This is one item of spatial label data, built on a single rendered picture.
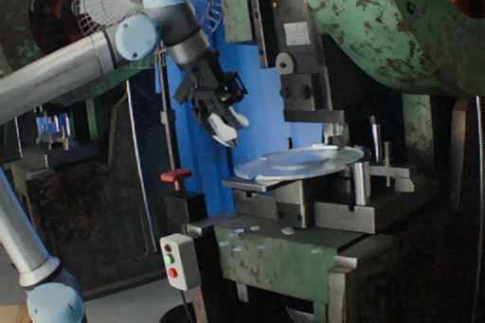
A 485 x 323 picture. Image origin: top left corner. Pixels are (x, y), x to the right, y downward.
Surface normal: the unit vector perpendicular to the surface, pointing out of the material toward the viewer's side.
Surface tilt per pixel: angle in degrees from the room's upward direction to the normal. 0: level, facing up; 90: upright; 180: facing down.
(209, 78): 115
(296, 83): 90
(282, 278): 90
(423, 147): 90
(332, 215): 90
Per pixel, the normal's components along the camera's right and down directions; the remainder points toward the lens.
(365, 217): -0.74, 0.20
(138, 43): 0.31, 0.11
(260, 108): 0.08, 0.15
